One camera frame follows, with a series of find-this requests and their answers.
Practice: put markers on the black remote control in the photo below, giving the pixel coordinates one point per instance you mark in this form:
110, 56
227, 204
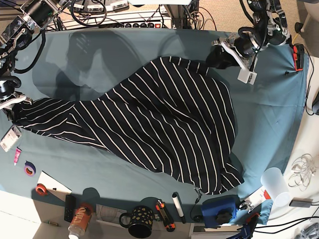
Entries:
69, 208

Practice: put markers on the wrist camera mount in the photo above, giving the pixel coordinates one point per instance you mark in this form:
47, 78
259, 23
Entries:
13, 99
247, 65

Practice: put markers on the orange drink bottle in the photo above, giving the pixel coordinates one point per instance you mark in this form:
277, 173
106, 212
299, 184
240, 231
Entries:
80, 221

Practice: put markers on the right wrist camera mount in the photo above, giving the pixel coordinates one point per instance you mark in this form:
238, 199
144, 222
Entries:
13, 99

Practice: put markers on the orange black table clamp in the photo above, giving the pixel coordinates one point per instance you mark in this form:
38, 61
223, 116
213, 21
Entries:
298, 56

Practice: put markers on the orange black utility knife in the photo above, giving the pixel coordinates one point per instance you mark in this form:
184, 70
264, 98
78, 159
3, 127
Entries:
165, 216

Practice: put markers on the purple tape roll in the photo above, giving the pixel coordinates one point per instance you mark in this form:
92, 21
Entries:
29, 169

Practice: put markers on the clear plastic screw box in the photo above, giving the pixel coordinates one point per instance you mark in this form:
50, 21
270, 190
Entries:
10, 138

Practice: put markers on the translucent plastic cup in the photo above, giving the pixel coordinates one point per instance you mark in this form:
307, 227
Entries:
276, 186

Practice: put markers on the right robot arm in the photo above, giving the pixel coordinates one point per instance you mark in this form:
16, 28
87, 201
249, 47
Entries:
36, 14

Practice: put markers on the white paper sheet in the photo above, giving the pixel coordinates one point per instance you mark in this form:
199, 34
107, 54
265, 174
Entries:
52, 185

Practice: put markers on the blue clamp block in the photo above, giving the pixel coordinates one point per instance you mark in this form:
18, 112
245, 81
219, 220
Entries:
220, 211

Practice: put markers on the orange tape roll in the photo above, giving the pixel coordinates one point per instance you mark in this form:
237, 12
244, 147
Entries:
41, 190

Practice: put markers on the navy white striped t-shirt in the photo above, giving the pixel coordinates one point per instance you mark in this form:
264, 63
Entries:
168, 117

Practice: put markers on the white power strip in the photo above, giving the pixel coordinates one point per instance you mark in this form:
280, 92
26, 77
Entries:
131, 19

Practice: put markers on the teal table cloth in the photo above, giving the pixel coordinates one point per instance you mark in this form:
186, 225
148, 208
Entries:
83, 64

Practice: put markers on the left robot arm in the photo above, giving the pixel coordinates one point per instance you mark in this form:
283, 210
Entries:
269, 24

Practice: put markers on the white red card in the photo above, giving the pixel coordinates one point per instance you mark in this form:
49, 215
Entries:
258, 197

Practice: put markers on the black mug yellow pattern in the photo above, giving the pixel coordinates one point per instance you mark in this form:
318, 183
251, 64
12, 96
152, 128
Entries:
139, 222

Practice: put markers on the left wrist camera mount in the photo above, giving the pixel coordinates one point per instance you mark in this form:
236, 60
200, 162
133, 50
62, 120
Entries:
247, 65

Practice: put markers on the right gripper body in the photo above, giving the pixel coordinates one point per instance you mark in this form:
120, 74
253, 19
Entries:
6, 89

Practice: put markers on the pink glue tube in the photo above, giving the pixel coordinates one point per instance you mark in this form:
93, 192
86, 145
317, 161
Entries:
17, 155

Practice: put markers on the white black marker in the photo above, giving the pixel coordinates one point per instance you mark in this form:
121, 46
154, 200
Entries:
178, 207

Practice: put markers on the grey small box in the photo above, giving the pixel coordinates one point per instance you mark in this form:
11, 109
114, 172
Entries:
301, 203

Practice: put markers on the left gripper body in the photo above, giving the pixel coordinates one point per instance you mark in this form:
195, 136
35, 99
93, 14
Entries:
246, 47

